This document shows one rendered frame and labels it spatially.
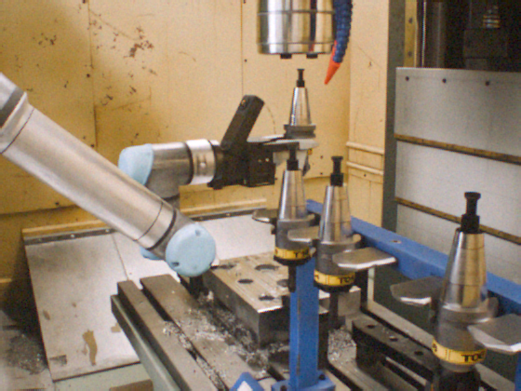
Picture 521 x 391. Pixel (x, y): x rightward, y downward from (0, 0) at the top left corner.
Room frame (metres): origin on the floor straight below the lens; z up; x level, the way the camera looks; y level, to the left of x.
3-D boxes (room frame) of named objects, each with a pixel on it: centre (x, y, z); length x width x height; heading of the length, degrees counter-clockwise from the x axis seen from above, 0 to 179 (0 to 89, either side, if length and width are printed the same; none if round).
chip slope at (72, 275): (1.70, 0.20, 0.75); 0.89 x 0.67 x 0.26; 116
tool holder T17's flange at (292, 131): (1.10, -0.09, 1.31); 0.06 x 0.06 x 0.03
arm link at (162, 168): (0.97, 0.16, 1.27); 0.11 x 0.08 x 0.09; 119
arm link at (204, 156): (1.00, 0.09, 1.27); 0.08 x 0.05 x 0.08; 29
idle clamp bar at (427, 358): (0.90, -0.26, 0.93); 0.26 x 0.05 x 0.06; 31
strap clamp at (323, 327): (1.00, -0.09, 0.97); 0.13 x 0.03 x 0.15; 26
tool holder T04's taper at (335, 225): (0.71, -0.10, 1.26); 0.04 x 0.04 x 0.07
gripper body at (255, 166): (1.04, 0.02, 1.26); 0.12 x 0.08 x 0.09; 119
